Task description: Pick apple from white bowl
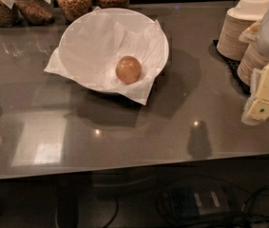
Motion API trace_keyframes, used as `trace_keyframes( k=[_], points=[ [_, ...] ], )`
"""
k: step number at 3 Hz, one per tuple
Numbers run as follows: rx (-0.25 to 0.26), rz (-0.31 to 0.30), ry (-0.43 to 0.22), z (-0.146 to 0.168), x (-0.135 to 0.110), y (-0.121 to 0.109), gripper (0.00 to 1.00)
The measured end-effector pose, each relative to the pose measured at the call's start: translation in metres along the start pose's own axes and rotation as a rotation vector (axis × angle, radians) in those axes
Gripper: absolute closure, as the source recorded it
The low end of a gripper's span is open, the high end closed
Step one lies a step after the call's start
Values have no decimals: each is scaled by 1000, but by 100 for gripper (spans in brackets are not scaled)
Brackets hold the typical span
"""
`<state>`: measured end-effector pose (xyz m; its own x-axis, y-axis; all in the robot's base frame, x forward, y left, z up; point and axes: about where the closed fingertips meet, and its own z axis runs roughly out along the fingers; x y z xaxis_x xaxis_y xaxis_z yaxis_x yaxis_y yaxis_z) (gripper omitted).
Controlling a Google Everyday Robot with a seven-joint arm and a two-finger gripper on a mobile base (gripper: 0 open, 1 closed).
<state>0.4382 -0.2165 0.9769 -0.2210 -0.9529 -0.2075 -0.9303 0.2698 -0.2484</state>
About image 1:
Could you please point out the golden brown apple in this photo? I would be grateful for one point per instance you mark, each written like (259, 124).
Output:
(128, 70)

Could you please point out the white bowl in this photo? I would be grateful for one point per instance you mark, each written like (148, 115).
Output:
(89, 48)

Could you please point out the front stack of paper bowls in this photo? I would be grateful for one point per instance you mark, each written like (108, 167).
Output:
(251, 58)

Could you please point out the stack of paper bowls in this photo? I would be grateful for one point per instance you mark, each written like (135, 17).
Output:
(237, 20)
(251, 58)

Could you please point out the black rubber mat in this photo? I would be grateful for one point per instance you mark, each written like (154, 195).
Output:
(232, 67)

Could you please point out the back stack of paper bowls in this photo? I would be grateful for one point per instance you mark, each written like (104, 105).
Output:
(237, 20)

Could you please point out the black power supply box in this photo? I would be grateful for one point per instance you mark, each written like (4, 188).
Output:
(185, 203)

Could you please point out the white paper napkin liner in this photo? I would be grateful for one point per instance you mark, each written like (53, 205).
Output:
(102, 41)

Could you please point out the glass jar of light cereal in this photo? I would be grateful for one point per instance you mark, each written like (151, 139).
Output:
(73, 9)

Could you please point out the glass jar of dark granola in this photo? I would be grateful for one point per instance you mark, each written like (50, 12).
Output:
(36, 12)

